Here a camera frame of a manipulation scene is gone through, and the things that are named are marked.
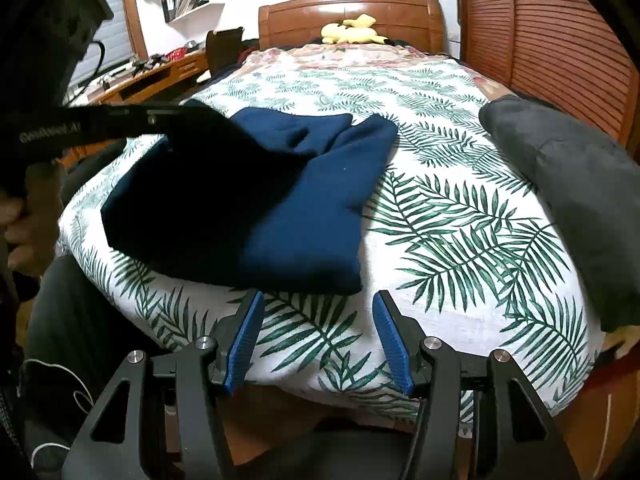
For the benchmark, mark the black chair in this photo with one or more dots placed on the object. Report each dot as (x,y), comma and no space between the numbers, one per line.
(222,50)

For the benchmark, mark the person's dark grey clothing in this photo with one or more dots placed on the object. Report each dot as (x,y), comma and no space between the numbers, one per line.
(75,310)

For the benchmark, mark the dark grey cloth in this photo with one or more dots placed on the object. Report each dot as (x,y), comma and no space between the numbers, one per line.
(575,185)

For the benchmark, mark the wooden bed headboard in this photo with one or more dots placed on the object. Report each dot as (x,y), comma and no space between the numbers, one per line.
(300,22)

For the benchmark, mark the red basket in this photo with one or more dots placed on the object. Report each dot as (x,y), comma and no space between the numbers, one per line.
(177,54)

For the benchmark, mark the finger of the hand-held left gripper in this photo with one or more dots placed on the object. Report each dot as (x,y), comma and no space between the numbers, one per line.
(190,117)

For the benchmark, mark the wooden louvered wardrobe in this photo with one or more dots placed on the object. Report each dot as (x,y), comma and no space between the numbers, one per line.
(550,20)

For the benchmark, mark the silver object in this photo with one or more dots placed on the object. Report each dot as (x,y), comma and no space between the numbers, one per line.
(191,45)

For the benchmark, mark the window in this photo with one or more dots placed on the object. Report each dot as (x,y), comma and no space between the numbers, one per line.
(115,25)

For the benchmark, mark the leaf print bed sheet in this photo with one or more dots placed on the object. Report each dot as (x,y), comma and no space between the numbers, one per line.
(450,240)

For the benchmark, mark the black binder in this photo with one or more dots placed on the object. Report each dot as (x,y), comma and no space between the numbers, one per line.
(166,6)

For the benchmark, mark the floral blanket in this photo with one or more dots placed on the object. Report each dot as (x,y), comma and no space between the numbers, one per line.
(310,57)

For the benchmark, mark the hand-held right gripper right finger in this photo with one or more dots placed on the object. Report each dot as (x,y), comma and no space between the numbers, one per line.
(392,345)

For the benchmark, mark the person's left hand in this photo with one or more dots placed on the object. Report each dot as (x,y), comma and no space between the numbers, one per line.
(40,220)

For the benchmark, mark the wooden desk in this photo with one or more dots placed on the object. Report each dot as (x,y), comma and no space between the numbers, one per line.
(150,80)

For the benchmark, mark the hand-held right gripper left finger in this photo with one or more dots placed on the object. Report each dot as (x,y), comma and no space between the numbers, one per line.
(247,340)

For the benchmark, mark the yellow plush toy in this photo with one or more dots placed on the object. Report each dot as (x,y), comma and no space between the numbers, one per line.
(350,34)

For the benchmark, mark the blue suit jacket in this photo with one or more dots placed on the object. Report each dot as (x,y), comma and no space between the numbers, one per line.
(300,200)

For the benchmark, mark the black device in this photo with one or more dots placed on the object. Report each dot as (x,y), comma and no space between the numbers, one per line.
(147,63)

